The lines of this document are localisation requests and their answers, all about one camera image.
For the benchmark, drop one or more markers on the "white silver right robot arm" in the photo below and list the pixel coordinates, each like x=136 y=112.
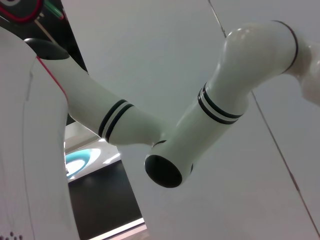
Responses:
x=212 y=100

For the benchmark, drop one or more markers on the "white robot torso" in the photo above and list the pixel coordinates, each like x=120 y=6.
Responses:
x=25 y=150

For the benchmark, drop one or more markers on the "teal oval ceiling lamp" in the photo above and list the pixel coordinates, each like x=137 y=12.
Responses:
x=80 y=162

